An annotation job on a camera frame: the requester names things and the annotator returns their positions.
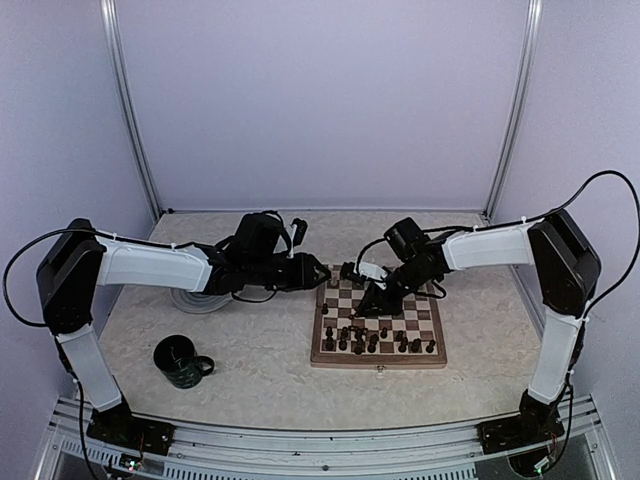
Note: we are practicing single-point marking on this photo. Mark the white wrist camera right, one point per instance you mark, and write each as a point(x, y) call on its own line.
point(364, 271)

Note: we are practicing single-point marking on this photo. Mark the dark green mug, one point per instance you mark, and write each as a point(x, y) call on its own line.
point(177, 359)

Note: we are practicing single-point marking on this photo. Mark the dark rook piece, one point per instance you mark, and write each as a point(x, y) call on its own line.
point(416, 345)
point(329, 344)

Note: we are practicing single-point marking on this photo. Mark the aluminium frame rail front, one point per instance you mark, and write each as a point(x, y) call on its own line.
point(204, 451)

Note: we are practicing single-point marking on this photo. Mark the dark queen piece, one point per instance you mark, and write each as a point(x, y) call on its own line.
point(359, 345)

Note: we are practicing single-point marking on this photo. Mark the white blue swirl plate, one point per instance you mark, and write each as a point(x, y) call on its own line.
point(198, 303)

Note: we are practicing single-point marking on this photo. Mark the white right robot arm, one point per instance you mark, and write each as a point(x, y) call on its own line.
point(553, 264)

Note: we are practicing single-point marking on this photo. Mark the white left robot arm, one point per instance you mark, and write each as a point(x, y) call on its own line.
point(263, 252)

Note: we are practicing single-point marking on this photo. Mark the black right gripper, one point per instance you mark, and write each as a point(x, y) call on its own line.
point(388, 305)

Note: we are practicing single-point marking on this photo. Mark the aluminium corner post left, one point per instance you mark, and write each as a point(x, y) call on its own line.
point(110, 20)

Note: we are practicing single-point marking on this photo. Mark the aluminium corner post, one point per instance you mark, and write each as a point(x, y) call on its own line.
point(110, 20)
point(517, 106)

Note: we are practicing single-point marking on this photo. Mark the aluminium corner post right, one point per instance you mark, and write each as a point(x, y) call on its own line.
point(517, 106)

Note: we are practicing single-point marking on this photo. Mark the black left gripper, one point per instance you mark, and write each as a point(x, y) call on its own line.
point(305, 276)

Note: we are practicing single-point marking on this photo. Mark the wooden folding chess board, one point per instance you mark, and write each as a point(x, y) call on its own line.
point(420, 318)

